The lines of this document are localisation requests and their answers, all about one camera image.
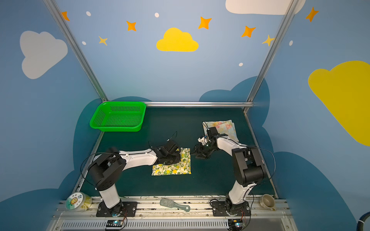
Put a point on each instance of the green lemon print skirt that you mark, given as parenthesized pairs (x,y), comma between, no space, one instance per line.
(181,168)

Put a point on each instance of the left controller circuit board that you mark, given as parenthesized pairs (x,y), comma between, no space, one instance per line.
(114,225)

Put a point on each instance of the round clear jar green lid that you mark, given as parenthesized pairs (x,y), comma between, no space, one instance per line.
(78,202)

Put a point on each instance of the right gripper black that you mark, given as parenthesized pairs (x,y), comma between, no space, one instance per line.
(203,149)

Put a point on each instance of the controller circuit board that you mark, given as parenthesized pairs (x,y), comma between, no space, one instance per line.
(235,225)
(114,225)

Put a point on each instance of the green hair brush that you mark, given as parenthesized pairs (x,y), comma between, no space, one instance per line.
(168,203)

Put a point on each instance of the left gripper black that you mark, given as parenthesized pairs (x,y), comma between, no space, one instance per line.
(173,153)

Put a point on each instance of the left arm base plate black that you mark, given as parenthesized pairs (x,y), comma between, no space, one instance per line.
(122,209)

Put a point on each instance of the right controller circuit board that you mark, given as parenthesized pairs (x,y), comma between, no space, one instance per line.
(235,225)

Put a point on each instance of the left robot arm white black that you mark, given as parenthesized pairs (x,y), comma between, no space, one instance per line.
(106,167)

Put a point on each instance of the aluminium rail base frame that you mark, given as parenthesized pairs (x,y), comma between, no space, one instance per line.
(151,216)

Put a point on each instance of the beige ceramic cup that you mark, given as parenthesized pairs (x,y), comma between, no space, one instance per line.
(268,202)

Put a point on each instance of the green plastic basket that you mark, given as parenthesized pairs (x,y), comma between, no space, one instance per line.
(119,117)

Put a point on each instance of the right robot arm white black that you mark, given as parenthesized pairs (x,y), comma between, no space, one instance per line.
(248,166)

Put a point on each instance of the pastel floral skirt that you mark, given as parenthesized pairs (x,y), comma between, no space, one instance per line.
(223,127)

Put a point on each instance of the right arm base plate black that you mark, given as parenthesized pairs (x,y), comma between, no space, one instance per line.
(227,209)

